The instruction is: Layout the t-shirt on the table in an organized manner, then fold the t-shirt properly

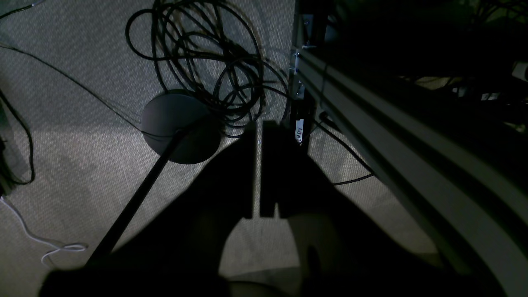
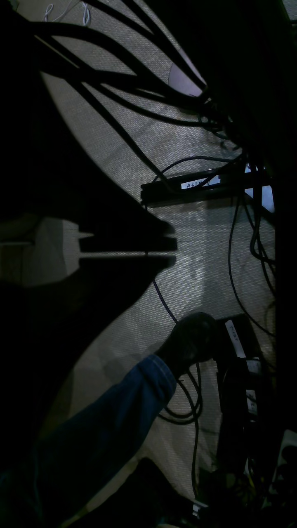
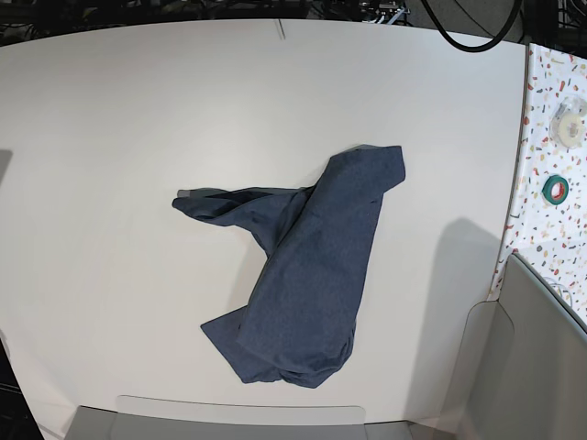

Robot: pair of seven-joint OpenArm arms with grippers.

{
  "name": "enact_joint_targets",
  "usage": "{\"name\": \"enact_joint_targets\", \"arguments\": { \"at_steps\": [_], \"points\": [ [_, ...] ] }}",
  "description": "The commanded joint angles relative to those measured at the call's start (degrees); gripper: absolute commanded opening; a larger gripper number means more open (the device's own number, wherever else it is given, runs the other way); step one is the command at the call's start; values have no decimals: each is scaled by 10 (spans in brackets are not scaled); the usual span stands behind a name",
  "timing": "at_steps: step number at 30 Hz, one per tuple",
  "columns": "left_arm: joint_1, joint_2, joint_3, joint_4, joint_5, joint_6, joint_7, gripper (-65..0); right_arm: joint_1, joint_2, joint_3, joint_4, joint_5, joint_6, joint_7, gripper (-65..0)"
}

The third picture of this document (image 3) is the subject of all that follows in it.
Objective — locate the blue t-shirt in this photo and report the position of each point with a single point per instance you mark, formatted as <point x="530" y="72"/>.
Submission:
<point x="299" y="323"/>

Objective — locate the grey plastic tray front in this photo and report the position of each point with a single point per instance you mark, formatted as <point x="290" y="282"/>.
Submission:
<point x="149" y="418"/>

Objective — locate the terrazzo patterned side board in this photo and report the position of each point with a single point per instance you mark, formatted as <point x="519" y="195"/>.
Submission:
<point x="551" y="238"/>

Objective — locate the green tape roll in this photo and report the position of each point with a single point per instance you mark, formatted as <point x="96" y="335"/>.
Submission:
<point x="555" y="190"/>

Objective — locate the grey plastic bin right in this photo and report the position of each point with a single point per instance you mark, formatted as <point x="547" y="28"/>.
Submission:
<point x="521" y="368"/>

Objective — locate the clear tape dispenser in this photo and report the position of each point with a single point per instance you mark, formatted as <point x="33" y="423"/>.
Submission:
<point x="567" y="126"/>

